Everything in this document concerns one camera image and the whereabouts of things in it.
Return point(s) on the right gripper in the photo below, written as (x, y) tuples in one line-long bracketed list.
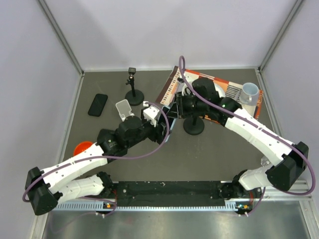
[(173, 112)]

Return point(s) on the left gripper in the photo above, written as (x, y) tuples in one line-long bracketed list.
[(159, 137)]

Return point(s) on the blue case phone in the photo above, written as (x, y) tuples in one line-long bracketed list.
[(171, 123)]

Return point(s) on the black round phone stand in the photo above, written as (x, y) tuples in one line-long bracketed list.
[(193, 125)]

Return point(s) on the white folding phone stand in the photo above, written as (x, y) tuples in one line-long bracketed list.
[(124, 110)]

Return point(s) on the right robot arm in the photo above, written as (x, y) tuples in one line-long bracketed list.
[(287, 159)]

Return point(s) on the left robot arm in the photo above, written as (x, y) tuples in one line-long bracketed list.
[(47, 188)]

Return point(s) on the black phone far left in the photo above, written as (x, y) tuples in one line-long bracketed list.
[(97, 105)]

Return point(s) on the patterned orange placemat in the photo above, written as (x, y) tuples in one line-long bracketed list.
[(231, 89)]

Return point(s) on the white plate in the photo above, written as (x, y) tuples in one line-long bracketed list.
[(220, 91)]

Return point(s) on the orange bowl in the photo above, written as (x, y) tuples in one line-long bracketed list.
[(81, 147)]

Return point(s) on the light blue mug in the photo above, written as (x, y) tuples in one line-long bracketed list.
[(249, 94)]

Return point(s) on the clear plastic cup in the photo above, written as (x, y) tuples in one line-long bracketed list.
[(265, 161)]

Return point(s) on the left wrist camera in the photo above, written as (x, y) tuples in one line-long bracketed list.
[(150, 113)]

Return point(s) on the black camera stand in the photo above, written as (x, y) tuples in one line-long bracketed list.
[(134, 97)]

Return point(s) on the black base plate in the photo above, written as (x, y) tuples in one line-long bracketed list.
[(171, 193)]

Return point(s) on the slotted cable duct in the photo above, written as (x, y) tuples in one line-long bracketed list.
[(99, 206)]

